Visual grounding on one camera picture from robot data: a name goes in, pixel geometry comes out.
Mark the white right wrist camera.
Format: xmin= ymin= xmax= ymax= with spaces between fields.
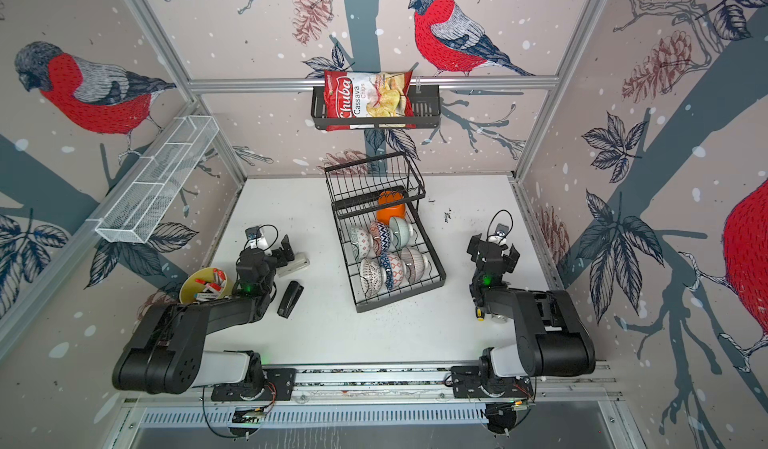
xmin=487 ymin=224 xmax=510 ymax=247

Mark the black stapler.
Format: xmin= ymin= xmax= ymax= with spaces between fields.
xmin=277 ymin=280 xmax=304 ymax=319

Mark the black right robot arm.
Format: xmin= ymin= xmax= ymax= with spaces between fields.
xmin=467 ymin=234 xmax=596 ymax=396

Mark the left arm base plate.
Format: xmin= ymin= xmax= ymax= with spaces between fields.
xmin=210 ymin=368 xmax=297 ymax=403

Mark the pink patterned glass bowl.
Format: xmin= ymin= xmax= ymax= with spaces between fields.
xmin=400 ymin=246 xmax=431 ymax=284

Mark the yellow cup with markers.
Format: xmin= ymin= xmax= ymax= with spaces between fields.
xmin=179 ymin=267 xmax=234 ymax=304

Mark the blue patterned bowl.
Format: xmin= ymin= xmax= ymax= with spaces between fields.
xmin=379 ymin=253 xmax=405 ymax=291

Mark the black wall basket shelf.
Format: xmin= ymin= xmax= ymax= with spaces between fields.
xmin=310 ymin=86 xmax=441 ymax=131

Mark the white wire mesh shelf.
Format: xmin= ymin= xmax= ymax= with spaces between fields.
xmin=96 ymin=115 xmax=219 ymax=243

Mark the red cassava chips bag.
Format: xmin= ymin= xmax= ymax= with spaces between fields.
xmin=323 ymin=70 xmax=414 ymax=121

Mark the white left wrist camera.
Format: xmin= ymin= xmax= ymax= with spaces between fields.
xmin=244 ymin=226 xmax=270 ymax=250

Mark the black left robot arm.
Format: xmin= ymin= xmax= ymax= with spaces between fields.
xmin=112 ymin=236 xmax=295 ymax=396

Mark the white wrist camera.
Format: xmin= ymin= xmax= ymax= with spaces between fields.
xmin=487 ymin=224 xmax=510 ymax=247
xmin=244 ymin=226 xmax=270 ymax=250

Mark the white line patterned bowl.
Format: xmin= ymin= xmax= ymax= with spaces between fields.
xmin=360 ymin=259 xmax=386 ymax=299

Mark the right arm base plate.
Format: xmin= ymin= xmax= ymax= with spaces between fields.
xmin=443 ymin=365 xmax=535 ymax=400

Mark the black wire dish rack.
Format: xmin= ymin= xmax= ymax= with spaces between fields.
xmin=323 ymin=152 xmax=446 ymax=313

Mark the light green ceramic bowl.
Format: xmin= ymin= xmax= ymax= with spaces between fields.
xmin=389 ymin=216 xmax=418 ymax=251

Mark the orange plastic bowl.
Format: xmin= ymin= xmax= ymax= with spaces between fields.
xmin=376 ymin=190 xmax=406 ymax=224

